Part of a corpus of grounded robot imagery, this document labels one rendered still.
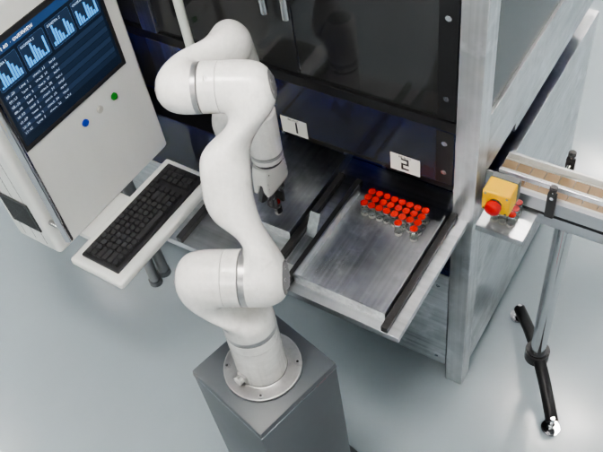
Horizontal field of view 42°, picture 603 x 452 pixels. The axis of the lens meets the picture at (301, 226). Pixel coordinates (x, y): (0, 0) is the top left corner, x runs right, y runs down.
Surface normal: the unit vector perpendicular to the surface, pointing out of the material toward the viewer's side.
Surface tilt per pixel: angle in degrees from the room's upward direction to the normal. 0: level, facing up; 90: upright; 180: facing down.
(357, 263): 0
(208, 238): 0
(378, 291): 0
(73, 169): 90
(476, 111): 90
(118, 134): 90
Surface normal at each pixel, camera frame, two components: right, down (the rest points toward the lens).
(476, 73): -0.52, 0.69
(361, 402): -0.12, -0.63
